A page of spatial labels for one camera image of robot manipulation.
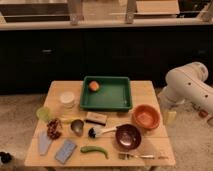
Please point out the dark purple bowl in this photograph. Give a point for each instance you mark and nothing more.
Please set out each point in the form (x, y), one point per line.
(128, 137)

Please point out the green plastic tray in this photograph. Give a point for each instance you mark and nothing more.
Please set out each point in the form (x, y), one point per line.
(114, 94)

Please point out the orange plastic bowl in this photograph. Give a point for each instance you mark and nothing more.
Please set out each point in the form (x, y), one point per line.
(146, 116)

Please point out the white round container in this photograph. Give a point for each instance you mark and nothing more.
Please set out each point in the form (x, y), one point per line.
(67, 99)

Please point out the light green cup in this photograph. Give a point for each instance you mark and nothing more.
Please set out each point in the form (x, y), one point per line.
(43, 113)

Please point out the brown grape bunch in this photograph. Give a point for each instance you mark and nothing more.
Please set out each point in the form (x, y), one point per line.
(52, 129)

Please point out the metal measuring cup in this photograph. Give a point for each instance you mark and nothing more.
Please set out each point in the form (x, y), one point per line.
(77, 127)

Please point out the black object on floor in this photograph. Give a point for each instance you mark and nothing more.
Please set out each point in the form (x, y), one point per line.
(5, 157)

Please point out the wooden table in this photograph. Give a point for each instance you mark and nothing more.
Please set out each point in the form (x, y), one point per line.
(154, 142)

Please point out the small orange fruit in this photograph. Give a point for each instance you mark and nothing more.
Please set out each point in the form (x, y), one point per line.
(94, 86)

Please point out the grey blue wedge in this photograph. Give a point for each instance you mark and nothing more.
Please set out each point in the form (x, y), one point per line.
(44, 143)

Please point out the black white brush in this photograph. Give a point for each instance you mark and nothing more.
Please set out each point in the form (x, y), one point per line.
(97, 131)

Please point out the wooden block sponge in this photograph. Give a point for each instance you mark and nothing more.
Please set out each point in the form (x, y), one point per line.
(97, 118)

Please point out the green pepper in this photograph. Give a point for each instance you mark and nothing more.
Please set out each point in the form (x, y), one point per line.
(88, 149)

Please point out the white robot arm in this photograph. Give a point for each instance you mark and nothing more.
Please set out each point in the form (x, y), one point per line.
(187, 83)

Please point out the blue sponge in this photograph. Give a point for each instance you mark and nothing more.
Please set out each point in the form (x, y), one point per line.
(65, 151)

